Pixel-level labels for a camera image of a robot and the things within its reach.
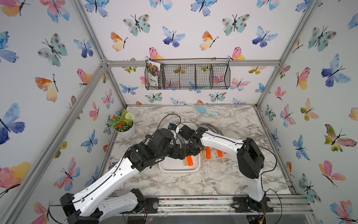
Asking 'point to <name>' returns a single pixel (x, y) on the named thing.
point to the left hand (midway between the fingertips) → (182, 146)
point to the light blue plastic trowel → (203, 110)
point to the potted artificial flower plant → (123, 123)
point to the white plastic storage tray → (173, 165)
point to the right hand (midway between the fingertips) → (186, 153)
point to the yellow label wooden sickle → (212, 128)
